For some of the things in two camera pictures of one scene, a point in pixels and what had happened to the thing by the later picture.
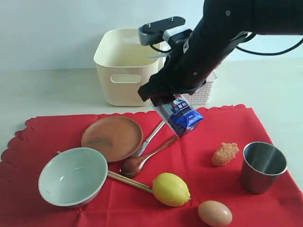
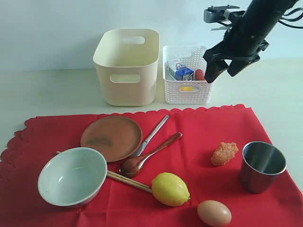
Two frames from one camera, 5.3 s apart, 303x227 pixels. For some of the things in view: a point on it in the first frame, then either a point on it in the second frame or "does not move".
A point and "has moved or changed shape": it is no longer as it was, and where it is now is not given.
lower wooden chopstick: (129, 182) does not move
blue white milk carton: (182, 117) has moved or changed shape
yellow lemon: (170, 189) does not move
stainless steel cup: (262, 164) does not move
